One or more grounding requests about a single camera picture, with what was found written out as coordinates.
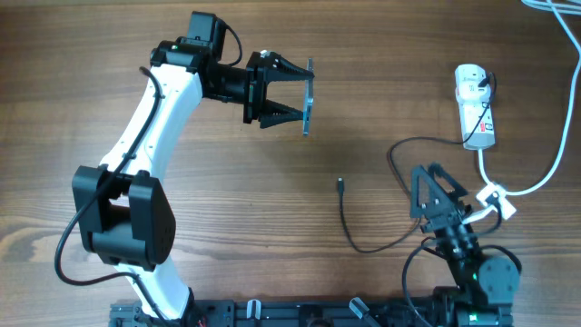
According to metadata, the Galaxy S25 smartphone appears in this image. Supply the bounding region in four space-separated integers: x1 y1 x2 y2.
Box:
302 78 314 136

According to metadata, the white USB charger plug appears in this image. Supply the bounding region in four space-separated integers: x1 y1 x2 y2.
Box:
456 77 491 104

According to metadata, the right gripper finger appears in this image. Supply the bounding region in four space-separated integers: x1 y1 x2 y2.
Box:
428 163 468 198
409 165 448 219

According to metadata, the white cable bundle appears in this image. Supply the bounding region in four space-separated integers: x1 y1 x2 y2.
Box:
520 0 581 16

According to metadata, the white power strip cord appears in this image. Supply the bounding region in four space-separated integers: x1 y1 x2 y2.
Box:
477 0 581 197

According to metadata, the white power strip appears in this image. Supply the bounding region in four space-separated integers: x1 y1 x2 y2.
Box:
455 64 496 151

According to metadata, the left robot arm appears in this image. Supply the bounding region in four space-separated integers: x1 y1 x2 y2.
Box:
71 12 314 326

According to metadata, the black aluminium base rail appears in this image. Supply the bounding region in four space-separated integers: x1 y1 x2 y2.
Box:
108 297 514 327

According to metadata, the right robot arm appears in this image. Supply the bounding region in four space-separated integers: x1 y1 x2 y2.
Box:
401 163 522 326

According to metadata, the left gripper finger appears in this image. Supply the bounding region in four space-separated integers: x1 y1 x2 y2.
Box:
266 52 313 84
259 100 303 129

